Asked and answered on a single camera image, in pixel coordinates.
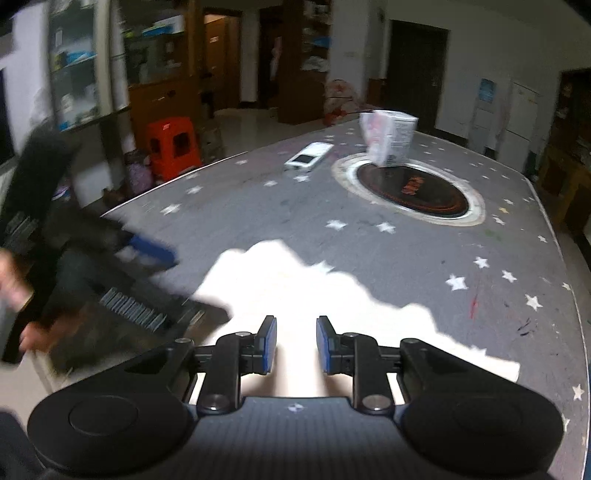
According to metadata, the cream shirt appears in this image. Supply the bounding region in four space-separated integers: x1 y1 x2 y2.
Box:
191 237 520 400

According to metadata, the round black induction cooktop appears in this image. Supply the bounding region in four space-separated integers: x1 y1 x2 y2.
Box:
332 153 485 227

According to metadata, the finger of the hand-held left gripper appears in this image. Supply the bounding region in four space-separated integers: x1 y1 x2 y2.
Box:
124 232 179 269

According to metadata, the glass door display cabinet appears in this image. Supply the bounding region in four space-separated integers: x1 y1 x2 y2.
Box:
46 0 204 134

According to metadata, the dark wooden bookcase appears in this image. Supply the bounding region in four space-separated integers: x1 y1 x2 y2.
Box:
279 0 333 124

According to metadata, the red plastic stool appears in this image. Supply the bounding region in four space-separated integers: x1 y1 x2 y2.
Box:
145 117 203 178

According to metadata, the grey star tablecloth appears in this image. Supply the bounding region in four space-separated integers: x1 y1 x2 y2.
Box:
99 121 585 480

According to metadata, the white remote control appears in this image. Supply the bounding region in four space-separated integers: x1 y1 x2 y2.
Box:
285 142 334 171

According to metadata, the dark entrance door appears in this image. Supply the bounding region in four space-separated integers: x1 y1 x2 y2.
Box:
385 19 450 134

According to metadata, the white tissue pack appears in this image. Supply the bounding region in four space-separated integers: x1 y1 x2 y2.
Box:
359 109 419 167

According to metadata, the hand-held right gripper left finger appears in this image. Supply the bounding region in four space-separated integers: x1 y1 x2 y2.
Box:
124 315 279 414

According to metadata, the person's left hand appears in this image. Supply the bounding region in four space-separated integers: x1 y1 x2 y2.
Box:
0 249 70 354

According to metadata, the white refrigerator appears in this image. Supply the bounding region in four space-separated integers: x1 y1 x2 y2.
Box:
496 80 540 160

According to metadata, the wooden shelf cabinet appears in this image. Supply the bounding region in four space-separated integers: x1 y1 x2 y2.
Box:
556 69 591 153

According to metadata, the brown interior door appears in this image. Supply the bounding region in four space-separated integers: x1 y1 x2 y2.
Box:
203 14 241 109

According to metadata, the white water dispenser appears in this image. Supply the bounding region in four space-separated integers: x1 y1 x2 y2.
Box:
468 102 496 149

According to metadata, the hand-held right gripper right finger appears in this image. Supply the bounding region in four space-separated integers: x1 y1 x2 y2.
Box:
315 315 465 414

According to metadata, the cartoon printed blanket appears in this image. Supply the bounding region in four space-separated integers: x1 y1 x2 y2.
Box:
323 79 365 126

